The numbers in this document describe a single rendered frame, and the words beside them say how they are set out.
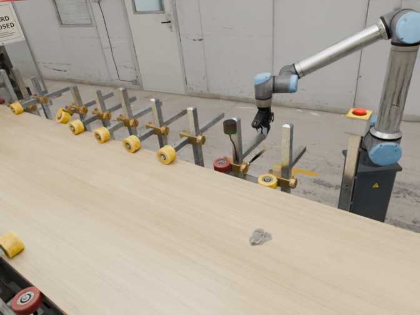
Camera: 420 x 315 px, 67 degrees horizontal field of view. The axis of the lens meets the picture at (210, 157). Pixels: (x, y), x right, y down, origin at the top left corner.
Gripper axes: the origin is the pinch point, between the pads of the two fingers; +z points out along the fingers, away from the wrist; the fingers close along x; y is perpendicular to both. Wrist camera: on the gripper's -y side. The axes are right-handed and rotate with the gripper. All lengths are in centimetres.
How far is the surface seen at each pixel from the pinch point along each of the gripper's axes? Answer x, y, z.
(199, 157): 18.9, -35.1, -2.9
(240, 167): -7.1, -35.7, -4.5
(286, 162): -30.1, -35.0, -13.7
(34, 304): 7, -132, -12
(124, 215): 13, -91, -10
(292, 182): -33.3, -35.4, -4.3
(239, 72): 149, 216, 48
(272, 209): -36, -59, -9
